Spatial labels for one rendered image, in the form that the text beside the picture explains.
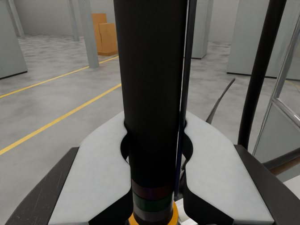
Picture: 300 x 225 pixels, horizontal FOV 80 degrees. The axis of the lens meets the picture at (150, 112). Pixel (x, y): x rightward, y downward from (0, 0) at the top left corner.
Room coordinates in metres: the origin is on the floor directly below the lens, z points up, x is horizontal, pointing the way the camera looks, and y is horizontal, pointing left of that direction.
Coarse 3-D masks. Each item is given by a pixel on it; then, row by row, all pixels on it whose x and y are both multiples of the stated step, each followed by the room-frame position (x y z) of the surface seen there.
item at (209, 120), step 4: (232, 80) 0.37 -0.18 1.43; (228, 88) 0.35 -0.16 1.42; (224, 92) 0.35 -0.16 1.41; (220, 100) 0.35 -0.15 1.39; (216, 104) 0.34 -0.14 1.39; (212, 108) 0.36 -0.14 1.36; (216, 108) 0.39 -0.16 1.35; (212, 112) 0.33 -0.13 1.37; (208, 116) 0.32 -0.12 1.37; (212, 116) 0.39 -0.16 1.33; (208, 120) 0.33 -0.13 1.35; (184, 164) 0.27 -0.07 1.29; (184, 168) 0.27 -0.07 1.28
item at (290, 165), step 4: (292, 160) 0.18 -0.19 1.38; (296, 160) 0.18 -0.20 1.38; (284, 164) 0.17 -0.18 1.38; (288, 164) 0.17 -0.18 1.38; (292, 164) 0.18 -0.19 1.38; (296, 164) 0.18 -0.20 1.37; (272, 168) 0.17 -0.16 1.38; (276, 168) 0.17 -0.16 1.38; (280, 168) 0.17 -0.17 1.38; (284, 168) 0.17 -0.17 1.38; (288, 168) 0.17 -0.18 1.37; (272, 172) 0.16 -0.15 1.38; (276, 172) 0.16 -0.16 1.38; (280, 172) 0.17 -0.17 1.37
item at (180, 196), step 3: (183, 171) 0.26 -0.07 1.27; (183, 174) 0.26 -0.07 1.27; (183, 177) 0.26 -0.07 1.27; (180, 180) 0.25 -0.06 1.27; (183, 180) 0.26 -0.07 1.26; (180, 183) 0.24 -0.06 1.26; (180, 186) 0.24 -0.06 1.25; (180, 189) 0.24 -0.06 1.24; (180, 192) 0.24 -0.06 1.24; (180, 195) 0.24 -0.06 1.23; (174, 198) 0.22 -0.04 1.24; (177, 198) 0.23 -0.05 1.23; (180, 198) 0.24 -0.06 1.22
